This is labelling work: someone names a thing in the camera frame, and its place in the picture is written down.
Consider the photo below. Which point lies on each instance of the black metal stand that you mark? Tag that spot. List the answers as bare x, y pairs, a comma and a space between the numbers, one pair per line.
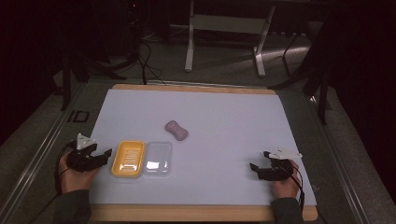
70, 71
320, 77

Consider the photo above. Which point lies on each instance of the white metal table frame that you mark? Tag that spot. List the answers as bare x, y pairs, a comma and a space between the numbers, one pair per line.
224, 24

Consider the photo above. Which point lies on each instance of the person's right hand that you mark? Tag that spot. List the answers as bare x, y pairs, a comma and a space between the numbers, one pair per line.
287, 186

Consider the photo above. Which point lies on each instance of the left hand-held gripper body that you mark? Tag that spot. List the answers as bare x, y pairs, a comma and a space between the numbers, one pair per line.
81, 155

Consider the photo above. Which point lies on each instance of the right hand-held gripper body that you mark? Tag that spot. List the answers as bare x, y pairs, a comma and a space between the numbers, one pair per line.
280, 168

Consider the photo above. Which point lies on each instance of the clear plastic soap dish lid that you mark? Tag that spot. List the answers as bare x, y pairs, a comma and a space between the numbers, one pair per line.
157, 158

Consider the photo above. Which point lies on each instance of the metal floor rail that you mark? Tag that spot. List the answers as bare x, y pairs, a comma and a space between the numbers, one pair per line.
34, 161
339, 168

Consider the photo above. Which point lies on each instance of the person's left hand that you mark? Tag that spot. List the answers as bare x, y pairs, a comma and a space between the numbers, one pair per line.
72, 179

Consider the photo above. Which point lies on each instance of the yellow soap dish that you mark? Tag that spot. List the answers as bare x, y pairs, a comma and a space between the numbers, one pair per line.
129, 159

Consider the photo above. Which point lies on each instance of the pale blue table mat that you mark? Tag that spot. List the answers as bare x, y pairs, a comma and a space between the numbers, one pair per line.
218, 146

